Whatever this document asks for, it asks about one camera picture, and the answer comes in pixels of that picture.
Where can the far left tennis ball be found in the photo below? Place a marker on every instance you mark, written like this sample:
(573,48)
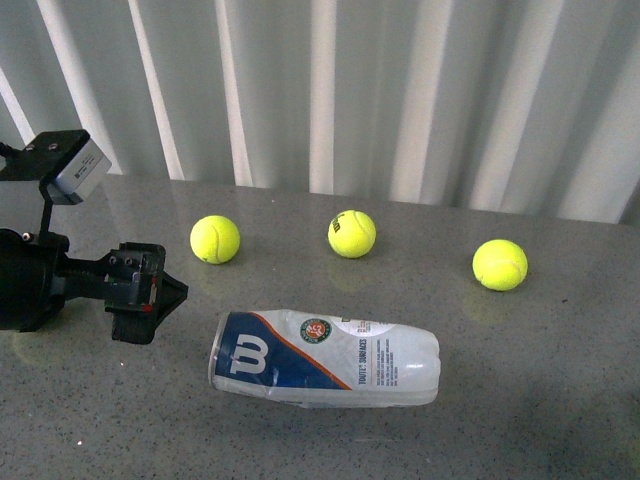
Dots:
(215,239)

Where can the white pleated curtain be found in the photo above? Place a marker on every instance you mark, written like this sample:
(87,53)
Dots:
(527,107)

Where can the plain middle tennis ball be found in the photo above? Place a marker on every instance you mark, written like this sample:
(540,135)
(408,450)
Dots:
(500,265)

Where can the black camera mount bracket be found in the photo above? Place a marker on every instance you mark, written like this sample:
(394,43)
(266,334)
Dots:
(25,201)

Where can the tennis ball with dark logo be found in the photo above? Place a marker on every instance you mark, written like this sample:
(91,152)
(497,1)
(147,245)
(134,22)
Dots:
(352,234)

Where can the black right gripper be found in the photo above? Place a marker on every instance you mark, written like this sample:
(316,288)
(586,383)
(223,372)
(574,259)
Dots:
(37,281)

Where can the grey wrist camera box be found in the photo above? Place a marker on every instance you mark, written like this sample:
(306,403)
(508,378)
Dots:
(80,176)

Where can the Wilson tennis ball can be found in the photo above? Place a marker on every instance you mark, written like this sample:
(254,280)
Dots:
(322,361)

